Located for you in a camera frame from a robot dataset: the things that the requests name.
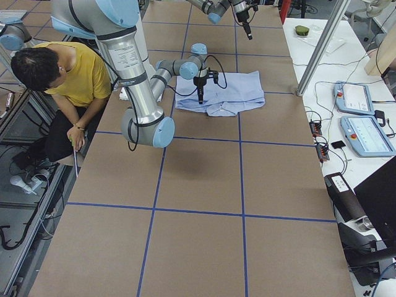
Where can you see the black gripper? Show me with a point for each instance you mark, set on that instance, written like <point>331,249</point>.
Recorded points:
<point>242,17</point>
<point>198,83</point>

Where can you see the light blue striped shirt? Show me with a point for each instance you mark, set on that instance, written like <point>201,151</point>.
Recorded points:
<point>236,92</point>

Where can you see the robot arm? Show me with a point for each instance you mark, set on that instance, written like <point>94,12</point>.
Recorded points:
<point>114,25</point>
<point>216,10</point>

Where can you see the olive green folded cloth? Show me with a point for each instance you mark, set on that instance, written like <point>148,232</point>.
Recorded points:
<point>302,31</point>

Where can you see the person in yellow shirt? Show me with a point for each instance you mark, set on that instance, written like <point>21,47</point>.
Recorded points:
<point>77,79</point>

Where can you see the upper blue teach pendant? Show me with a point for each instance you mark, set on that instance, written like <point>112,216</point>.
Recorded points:
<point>353,98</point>

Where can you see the blue teach pendant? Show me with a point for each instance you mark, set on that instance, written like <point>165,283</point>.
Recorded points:
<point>353,98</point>
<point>366,137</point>

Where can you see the lower blue teach pendant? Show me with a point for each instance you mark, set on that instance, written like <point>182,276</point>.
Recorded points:
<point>366,137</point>

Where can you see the black monitor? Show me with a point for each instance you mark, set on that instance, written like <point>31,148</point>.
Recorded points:
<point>376,195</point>

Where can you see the wrist black camera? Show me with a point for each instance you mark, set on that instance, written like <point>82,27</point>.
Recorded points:
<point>213,75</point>

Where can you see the aluminium frame post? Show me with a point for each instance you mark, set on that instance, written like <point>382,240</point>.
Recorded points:
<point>324,40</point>

